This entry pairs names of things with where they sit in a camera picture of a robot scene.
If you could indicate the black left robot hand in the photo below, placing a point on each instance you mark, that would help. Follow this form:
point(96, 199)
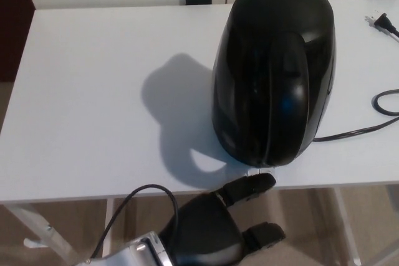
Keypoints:
point(205, 231)

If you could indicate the kettle base with clear buttons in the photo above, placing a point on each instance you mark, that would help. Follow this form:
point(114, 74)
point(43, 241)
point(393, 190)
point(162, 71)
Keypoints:
point(252, 172)

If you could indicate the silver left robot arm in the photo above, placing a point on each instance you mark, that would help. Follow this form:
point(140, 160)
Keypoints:
point(134, 253)

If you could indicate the black electric kettle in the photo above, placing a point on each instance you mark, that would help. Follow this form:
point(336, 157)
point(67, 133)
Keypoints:
point(274, 76)

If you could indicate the white hook on table leg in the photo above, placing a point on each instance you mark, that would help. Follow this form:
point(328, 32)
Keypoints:
point(32, 242)

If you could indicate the white table with metal legs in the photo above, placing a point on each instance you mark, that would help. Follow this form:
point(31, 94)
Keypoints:
point(93, 91)

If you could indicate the dark red door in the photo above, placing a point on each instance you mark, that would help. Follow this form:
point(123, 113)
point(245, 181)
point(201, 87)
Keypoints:
point(12, 29)

